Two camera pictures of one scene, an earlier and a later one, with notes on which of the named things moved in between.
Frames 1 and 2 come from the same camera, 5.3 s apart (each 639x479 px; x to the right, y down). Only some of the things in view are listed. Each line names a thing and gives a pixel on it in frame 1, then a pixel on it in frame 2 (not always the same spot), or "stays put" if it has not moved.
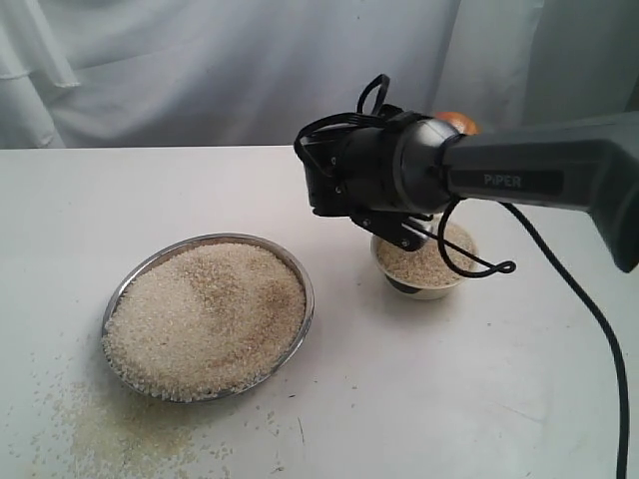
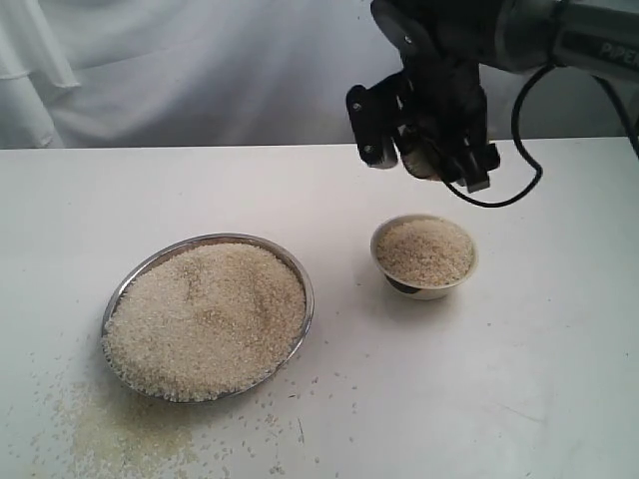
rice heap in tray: [206, 323] stays put
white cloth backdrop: [212, 74] stays put
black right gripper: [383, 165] -> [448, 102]
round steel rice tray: [209, 318] stays put
